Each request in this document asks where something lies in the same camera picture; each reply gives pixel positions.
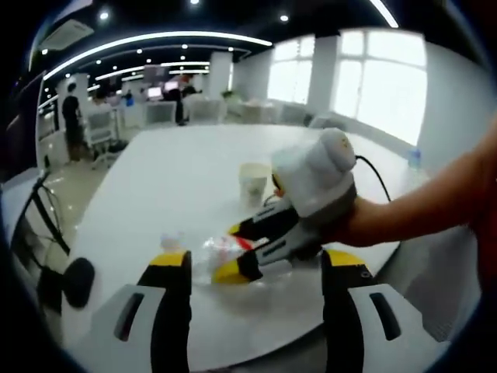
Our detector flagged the printed paper cup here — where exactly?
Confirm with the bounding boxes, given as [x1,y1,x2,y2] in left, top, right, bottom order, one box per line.
[238,162,269,211]

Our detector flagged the blue capped water bottle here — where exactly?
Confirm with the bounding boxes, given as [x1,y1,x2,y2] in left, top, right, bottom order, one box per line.
[407,147,423,172]

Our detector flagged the white table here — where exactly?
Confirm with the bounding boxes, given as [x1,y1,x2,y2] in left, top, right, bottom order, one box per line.
[64,123,482,373]

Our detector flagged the clear plastic bag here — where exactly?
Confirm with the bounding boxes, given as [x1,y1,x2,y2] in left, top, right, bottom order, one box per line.
[161,231,269,287]

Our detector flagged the person's right hand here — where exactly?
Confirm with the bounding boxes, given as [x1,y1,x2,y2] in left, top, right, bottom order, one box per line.
[318,196,391,250]

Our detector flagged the curved ceiling light strip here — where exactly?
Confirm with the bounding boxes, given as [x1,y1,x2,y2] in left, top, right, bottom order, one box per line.
[42,31,273,81]

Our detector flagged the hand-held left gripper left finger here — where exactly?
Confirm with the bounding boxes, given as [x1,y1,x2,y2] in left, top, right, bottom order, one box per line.
[65,250,193,373]

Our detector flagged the bright window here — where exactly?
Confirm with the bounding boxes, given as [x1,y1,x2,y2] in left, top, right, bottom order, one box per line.
[267,29,428,147]

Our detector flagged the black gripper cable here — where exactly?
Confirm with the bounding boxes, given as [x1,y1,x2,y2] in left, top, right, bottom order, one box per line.
[353,154,391,204]

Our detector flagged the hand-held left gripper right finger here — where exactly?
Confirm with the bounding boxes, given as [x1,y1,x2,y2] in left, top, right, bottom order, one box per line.
[321,249,451,373]

